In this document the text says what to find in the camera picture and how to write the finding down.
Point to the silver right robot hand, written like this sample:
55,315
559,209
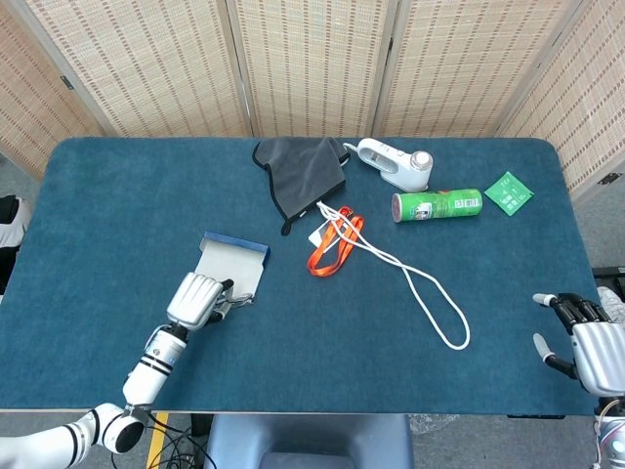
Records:
600,356

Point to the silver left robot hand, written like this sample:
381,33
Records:
193,300

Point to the black eyeglasses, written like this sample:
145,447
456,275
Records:
242,298

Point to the blue glasses case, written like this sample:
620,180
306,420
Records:
229,259

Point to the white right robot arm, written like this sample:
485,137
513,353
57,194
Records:
612,435

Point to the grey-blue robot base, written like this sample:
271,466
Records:
307,439

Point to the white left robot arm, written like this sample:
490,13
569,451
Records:
149,371

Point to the white sneaker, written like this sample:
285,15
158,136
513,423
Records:
610,298

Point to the black flat equipment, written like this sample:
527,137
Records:
610,272

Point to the black table leg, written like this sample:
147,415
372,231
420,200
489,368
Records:
199,425

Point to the blue table mat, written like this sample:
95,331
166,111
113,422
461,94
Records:
312,352

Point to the white badge card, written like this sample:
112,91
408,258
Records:
316,237

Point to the grey cloth with black trim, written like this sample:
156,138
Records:
303,176

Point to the green foil sachet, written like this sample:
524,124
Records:
508,194

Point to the white and black object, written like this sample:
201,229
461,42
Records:
14,229

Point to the green chips can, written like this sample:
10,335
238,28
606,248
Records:
439,205

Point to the white handheld garment steamer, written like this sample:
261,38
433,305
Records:
390,166

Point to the woven bamboo folding screen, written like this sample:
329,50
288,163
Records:
312,68

